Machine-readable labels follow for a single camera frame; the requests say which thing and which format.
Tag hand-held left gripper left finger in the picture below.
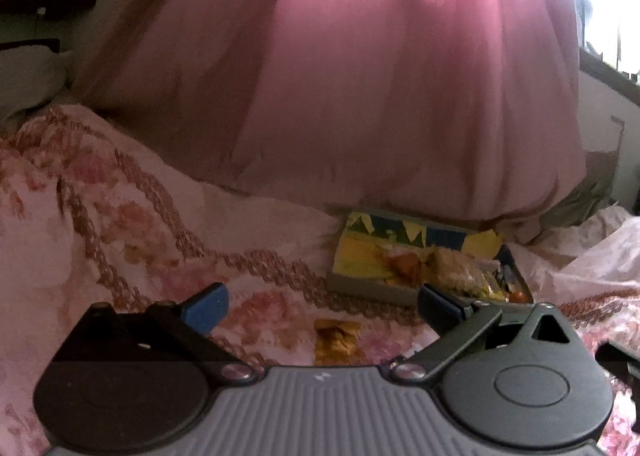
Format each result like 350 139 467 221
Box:
55 282 256 384

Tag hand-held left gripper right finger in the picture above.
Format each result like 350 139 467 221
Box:
390 282 583 384

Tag rice cracker packet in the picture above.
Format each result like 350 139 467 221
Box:
432 248 483 294

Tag orange snack packet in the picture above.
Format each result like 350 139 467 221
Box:
382 251 426 287

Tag shallow cardboard box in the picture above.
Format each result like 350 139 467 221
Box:
327 210 535 309

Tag golden snack wrapper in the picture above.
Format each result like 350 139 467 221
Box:
314 320 361 365

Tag yellow flat wrapper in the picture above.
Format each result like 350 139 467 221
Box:
337 231 396 282

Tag floral pink bedsheet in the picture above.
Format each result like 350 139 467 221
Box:
0 103 640 456

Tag grey green cloth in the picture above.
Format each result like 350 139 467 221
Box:
540 151 621 237

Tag pink curtain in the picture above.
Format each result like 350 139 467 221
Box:
75 0 588 224

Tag grey pillow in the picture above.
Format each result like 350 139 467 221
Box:
0 38 71 119

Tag bright window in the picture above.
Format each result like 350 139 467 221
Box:
560 0 640 82

